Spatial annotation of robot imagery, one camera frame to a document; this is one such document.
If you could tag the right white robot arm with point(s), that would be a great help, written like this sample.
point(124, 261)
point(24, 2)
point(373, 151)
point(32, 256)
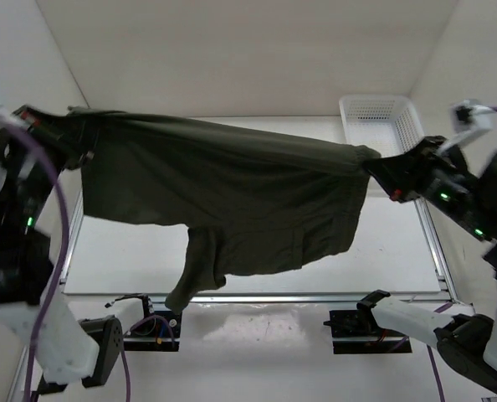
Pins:
point(467, 344)

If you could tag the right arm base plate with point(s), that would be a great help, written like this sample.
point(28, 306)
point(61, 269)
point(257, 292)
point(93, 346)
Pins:
point(350, 336)

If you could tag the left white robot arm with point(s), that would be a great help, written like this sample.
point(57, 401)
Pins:
point(34, 242)

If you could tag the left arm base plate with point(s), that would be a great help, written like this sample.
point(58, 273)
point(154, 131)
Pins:
point(160, 335)

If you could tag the olive green shorts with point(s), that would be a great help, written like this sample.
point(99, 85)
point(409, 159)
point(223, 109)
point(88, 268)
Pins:
point(254, 202)

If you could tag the aluminium rail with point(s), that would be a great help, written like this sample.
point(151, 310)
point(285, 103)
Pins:
point(436, 248)
point(280, 298)
point(16, 390)

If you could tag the white perforated plastic basket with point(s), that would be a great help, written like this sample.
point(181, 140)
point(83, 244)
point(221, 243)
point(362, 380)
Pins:
point(388, 124)

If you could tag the right aluminium rail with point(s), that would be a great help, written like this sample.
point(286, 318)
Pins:
point(436, 248)

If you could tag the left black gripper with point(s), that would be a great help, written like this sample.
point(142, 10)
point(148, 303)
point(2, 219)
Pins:
point(73, 134)

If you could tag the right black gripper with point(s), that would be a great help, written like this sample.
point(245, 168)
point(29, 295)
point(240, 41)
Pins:
point(397, 175)

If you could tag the front aluminium rail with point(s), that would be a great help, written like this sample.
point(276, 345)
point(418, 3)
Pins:
point(280, 298)

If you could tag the left aluminium rail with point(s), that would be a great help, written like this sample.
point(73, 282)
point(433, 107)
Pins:
point(16, 390)

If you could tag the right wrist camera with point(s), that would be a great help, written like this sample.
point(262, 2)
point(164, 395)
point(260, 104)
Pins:
point(470, 121)

